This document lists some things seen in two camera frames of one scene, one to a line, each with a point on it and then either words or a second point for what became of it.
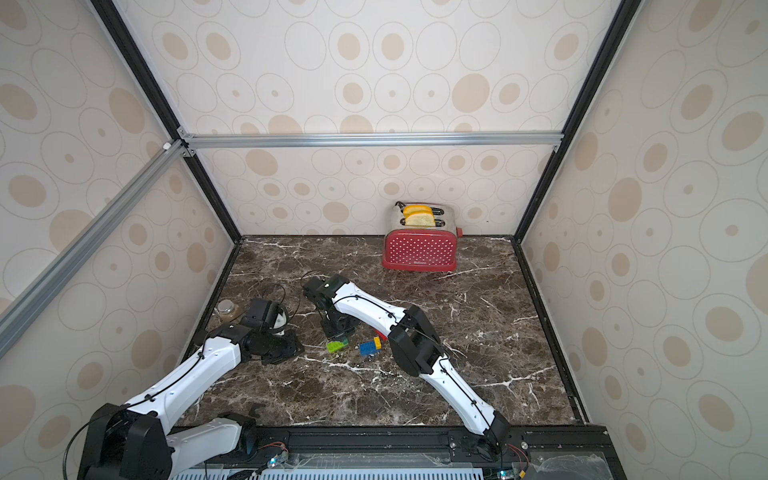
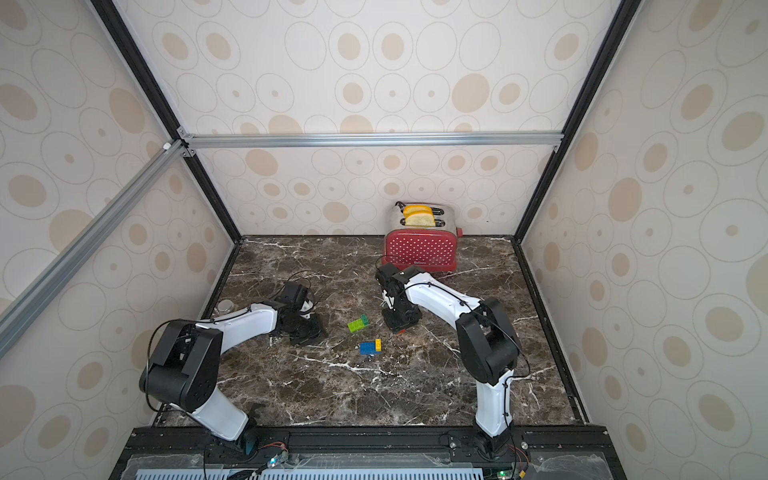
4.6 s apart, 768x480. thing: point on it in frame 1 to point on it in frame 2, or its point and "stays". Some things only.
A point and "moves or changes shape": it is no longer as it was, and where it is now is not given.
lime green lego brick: [335, 346] moves or changes shape
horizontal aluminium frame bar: [374, 140] stays
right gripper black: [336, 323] to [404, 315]
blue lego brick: [368, 348] stays
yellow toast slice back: [417, 207] stays
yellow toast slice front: [422, 219] stays
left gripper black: [292, 348] to [315, 333]
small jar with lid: [227, 309] stays
